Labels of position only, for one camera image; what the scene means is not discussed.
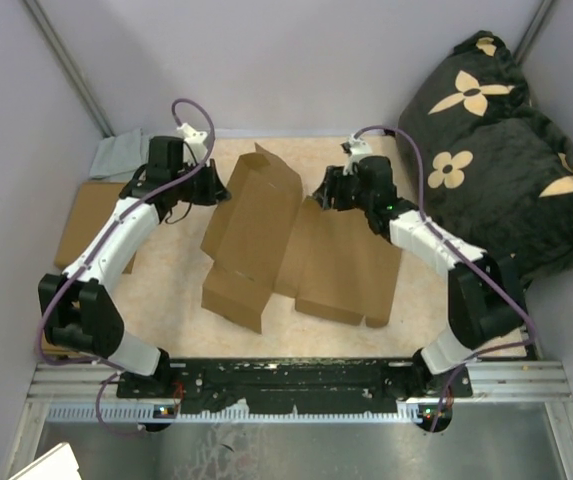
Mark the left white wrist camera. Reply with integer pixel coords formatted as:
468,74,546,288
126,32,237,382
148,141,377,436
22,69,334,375
176,123,211,155

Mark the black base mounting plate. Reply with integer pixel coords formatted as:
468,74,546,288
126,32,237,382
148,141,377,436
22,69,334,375
117,358,473,431

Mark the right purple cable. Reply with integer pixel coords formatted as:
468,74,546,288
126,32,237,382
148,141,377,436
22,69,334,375
353,124,540,434

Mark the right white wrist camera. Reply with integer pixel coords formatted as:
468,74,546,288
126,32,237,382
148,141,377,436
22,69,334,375
341,138,373,169

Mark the white paper sheet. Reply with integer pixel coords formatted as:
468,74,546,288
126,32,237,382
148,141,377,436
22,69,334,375
10,442,82,480

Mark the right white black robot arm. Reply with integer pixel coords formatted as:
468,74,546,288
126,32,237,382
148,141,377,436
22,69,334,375
313,156,526,396

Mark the folded brown box upper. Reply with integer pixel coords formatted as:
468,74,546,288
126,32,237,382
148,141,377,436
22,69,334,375
54,181,125,270

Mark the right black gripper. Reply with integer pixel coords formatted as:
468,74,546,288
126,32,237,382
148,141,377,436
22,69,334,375
312,165,373,213

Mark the purple cable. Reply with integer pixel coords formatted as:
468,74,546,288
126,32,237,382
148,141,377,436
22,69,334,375
33,98,217,439
353,124,540,434

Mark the grey cloth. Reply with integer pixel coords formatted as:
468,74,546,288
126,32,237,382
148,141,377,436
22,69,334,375
89,128,151,182

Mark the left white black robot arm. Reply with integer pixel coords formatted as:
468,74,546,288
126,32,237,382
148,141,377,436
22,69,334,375
38,124,231,397

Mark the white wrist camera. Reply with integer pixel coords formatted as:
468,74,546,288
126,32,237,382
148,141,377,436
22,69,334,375
341,138,373,169
176,123,211,155

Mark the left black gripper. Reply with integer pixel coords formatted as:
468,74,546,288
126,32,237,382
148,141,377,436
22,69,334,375
172,158,231,207

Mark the black floral pillow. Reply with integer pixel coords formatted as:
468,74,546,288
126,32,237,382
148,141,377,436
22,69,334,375
397,31,573,283

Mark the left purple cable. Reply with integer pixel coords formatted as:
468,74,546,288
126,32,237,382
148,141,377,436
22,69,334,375
33,98,217,439

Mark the brown cardboard box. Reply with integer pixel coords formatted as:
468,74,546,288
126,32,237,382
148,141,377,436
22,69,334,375
201,146,401,333

